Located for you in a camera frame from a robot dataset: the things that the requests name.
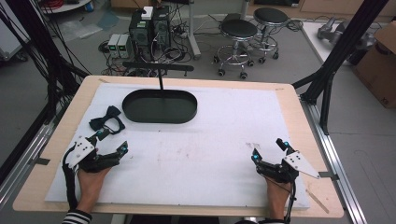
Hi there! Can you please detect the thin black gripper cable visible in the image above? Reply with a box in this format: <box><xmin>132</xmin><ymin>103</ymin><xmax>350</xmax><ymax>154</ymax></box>
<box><xmin>267</xmin><ymin>177</ymin><xmax>297</xmax><ymax>224</ymax></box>

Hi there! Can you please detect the thin wooden stick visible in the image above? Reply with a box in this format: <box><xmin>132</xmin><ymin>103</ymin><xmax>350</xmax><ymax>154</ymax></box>
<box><xmin>304</xmin><ymin>188</ymin><xmax>331</xmax><ymax>215</ymax></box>

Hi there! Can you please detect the grey desk leg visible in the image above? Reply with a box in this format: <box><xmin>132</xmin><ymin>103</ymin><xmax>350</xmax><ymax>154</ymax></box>
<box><xmin>186</xmin><ymin>0</ymin><xmax>203</xmax><ymax>61</ymax></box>

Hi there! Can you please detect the white platform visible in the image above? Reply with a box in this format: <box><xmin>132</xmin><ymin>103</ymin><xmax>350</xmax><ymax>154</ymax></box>
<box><xmin>301</xmin><ymin>21</ymin><xmax>385</xmax><ymax>67</ymax></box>

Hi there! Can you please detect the black T-shaped stand bar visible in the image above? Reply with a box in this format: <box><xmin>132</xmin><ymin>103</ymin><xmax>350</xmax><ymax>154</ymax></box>
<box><xmin>122</xmin><ymin>61</ymin><xmax>195</xmax><ymax>91</ymax></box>

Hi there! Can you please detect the black bow tie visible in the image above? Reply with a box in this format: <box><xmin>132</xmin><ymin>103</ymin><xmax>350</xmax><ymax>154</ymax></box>
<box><xmin>88</xmin><ymin>105</ymin><xmax>126</xmax><ymax>135</ymax></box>

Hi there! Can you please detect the person's right hand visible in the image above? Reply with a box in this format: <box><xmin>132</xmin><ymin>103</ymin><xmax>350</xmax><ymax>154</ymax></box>
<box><xmin>265</xmin><ymin>177</ymin><xmax>292</xmax><ymax>208</ymax></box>

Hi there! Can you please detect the black computer tower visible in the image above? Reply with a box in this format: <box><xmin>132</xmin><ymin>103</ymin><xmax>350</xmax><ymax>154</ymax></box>
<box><xmin>151</xmin><ymin>5</ymin><xmax>172</xmax><ymax>59</ymax></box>
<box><xmin>128</xmin><ymin>8</ymin><xmax>154</xmax><ymax>62</ymax></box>

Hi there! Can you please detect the black frame post with cables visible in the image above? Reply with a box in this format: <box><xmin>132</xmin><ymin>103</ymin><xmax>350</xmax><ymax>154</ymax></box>
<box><xmin>0</xmin><ymin>0</ymin><xmax>92</xmax><ymax>126</ymax></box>

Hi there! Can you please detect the brown cardboard box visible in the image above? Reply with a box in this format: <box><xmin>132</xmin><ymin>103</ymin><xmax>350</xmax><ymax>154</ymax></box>
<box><xmin>352</xmin><ymin>21</ymin><xmax>396</xmax><ymax>109</ymax></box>

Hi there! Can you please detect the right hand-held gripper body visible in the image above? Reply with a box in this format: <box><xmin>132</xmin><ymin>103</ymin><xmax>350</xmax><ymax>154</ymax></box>
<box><xmin>255</xmin><ymin>150</ymin><xmax>321</xmax><ymax>185</ymax></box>

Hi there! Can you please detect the tangle of floor cables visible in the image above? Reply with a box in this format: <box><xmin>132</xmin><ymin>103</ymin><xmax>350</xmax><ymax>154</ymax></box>
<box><xmin>98</xmin><ymin>6</ymin><xmax>219</xmax><ymax>77</ymax></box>

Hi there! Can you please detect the white foam mat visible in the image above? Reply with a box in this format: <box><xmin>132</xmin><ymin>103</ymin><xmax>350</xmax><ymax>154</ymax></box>
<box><xmin>44</xmin><ymin>82</ymin><xmax>311</xmax><ymax>210</ymax></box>

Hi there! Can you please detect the small white box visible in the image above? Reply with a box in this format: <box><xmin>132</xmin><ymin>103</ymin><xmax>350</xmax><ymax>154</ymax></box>
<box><xmin>140</xmin><ymin>6</ymin><xmax>154</xmax><ymax>21</ymax></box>

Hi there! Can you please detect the grey power supply unit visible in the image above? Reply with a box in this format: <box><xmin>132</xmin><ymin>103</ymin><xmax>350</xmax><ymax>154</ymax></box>
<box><xmin>117</xmin><ymin>34</ymin><xmax>133</xmax><ymax>59</ymax></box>
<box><xmin>106</xmin><ymin>33</ymin><xmax>121</xmax><ymax>59</ymax></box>

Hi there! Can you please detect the aluminium rail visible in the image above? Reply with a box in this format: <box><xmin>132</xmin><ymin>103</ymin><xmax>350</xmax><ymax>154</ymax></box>
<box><xmin>0</xmin><ymin>119</ymin><xmax>62</xmax><ymax>206</ymax></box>
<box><xmin>299</xmin><ymin>94</ymin><xmax>370</xmax><ymax>224</ymax></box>

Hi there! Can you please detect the black sleeved gripper cable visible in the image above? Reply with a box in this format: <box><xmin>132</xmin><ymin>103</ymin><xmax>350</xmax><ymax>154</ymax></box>
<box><xmin>62</xmin><ymin>142</ymin><xmax>79</xmax><ymax>211</ymax></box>

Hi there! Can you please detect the black oval tray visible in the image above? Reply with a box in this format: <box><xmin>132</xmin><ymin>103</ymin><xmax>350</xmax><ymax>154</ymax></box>
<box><xmin>121</xmin><ymin>89</ymin><xmax>199</xmax><ymax>125</ymax></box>

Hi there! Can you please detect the black round stool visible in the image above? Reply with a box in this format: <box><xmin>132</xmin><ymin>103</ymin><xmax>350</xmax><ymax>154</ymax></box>
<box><xmin>251</xmin><ymin>7</ymin><xmax>290</xmax><ymax>64</ymax></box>
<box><xmin>213</xmin><ymin>19</ymin><xmax>260</xmax><ymax>80</ymax></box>

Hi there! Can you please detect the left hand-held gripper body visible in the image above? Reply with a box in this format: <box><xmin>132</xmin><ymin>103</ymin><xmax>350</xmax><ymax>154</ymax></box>
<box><xmin>64</xmin><ymin>135</ymin><xmax>121</xmax><ymax>174</ymax></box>

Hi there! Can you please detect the round white table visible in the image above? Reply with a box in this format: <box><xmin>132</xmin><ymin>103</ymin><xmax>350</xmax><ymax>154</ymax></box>
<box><xmin>39</xmin><ymin>0</ymin><xmax>95</xmax><ymax>15</ymax></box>

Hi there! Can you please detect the black metal frame post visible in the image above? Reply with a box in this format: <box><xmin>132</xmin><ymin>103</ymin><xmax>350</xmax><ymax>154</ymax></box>
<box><xmin>291</xmin><ymin>0</ymin><xmax>390</xmax><ymax>136</ymax></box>

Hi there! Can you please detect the person's left hand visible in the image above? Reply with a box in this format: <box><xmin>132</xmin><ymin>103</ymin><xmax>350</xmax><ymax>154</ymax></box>
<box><xmin>76</xmin><ymin>166</ymin><xmax>112</xmax><ymax>203</ymax></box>

